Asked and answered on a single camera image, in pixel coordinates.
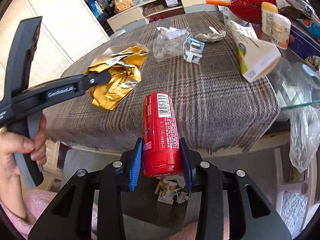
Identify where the person's left hand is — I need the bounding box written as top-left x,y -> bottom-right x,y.
1,115 -> 47,219

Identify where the orange tool handle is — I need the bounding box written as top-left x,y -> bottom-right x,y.
206,0 -> 230,7

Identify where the yellow capped white bottle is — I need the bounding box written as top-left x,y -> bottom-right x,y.
261,2 -> 278,36

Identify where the black trash bin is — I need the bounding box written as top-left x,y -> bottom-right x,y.
121,175 -> 188,229

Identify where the red cylindrical can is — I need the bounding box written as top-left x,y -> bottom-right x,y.
143,92 -> 182,177

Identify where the white medicine carton box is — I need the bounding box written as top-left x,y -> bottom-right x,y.
227,20 -> 281,83

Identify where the white capped orange bottle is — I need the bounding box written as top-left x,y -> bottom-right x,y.
271,14 -> 291,50

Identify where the yellow paper bag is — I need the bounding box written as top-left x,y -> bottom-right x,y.
86,42 -> 149,110

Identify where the bamboo folding screen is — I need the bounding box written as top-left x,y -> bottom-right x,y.
1,0 -> 109,88

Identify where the yellow plush backpack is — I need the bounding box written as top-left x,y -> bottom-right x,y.
114,0 -> 132,14

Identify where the white paper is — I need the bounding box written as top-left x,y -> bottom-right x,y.
195,26 -> 226,43

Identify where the beige grey TV cabinet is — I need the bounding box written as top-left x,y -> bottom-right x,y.
107,0 -> 219,32

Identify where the grey plaid tablecloth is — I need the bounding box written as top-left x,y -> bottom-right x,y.
43,11 -> 281,155

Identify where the clear plastic wrap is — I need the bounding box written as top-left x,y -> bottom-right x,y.
152,27 -> 190,61

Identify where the red plastic basket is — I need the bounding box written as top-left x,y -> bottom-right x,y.
228,0 -> 277,24

